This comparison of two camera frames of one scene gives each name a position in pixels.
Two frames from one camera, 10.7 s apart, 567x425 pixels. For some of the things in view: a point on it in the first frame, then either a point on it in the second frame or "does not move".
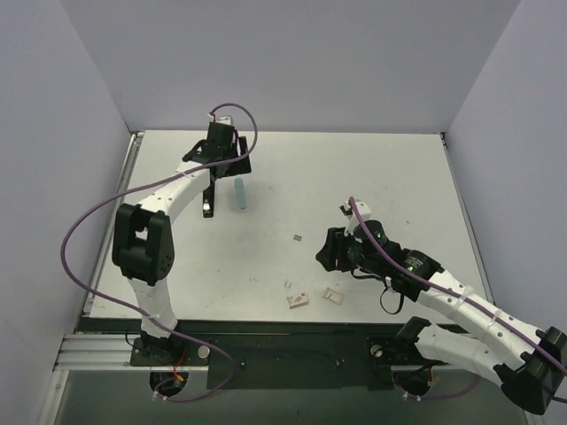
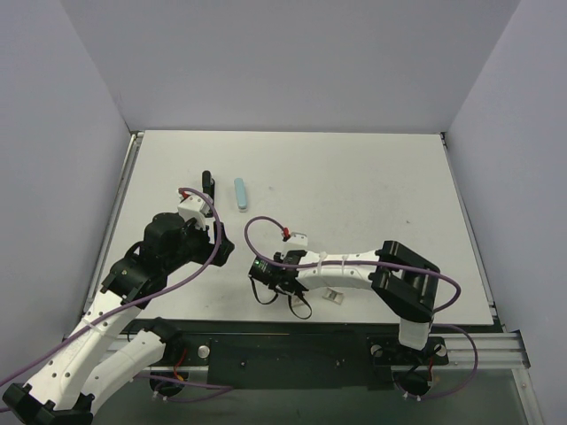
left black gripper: x=217 y=166 -> x=214 y=239
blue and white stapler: x=240 y=189 does not move
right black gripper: x=332 y=255 -> x=259 y=268
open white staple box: x=333 y=296 does not move
